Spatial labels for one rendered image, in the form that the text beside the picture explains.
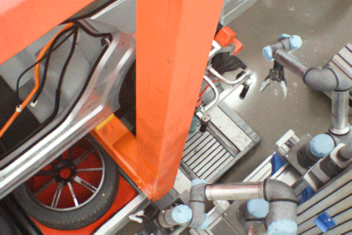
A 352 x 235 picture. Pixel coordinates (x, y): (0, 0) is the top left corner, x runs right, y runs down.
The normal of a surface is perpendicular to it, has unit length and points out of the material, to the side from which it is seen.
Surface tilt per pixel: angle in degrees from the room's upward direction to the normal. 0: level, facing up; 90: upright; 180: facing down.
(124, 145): 36
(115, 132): 0
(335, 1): 0
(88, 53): 67
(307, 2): 0
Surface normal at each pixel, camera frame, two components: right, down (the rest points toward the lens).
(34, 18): 0.68, 0.69
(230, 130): 0.07, -0.42
